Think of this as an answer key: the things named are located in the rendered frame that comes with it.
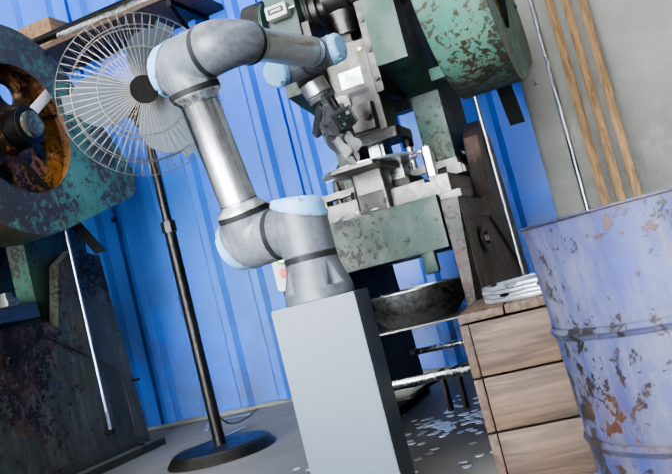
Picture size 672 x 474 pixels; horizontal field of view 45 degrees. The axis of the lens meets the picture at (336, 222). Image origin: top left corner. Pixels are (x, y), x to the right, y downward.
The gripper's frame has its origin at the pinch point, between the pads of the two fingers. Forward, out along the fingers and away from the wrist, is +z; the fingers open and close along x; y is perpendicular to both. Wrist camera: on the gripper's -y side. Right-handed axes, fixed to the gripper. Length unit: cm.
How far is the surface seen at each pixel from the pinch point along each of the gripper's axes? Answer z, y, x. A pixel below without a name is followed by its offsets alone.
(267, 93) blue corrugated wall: -46, -152, 67
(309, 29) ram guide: -40.4, -15.8, 19.4
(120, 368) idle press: 26, -163, -57
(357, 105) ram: -13.2, -9.9, 16.5
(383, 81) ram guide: -15.2, -3.8, 24.6
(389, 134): -0.9, -8.1, 19.8
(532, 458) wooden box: 67, 61, -36
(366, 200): 11.7, -7.3, 1.1
